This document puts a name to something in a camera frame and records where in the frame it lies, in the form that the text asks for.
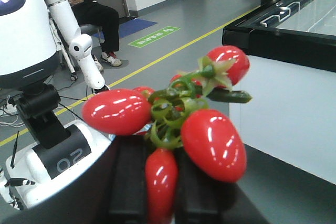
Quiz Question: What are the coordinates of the red cherry tomato bunch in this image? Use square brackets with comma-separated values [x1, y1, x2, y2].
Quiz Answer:
[82, 45, 251, 223]

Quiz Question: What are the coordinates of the white chest freezer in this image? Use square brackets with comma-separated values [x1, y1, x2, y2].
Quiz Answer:
[222, 0, 335, 183]

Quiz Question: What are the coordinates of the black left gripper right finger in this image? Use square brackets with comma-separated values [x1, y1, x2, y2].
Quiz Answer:
[175, 148, 268, 223]

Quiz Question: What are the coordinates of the person in dark clothes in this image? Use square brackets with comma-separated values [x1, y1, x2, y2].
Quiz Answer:
[71, 0, 122, 67]

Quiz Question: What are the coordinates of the person's bare hand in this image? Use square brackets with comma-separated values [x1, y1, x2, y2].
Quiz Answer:
[68, 0, 83, 6]

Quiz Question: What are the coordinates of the white black robot base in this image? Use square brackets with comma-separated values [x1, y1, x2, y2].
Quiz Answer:
[1, 83, 111, 210]

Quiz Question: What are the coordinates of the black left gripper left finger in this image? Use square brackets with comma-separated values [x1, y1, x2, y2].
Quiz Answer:
[1, 136, 146, 223]

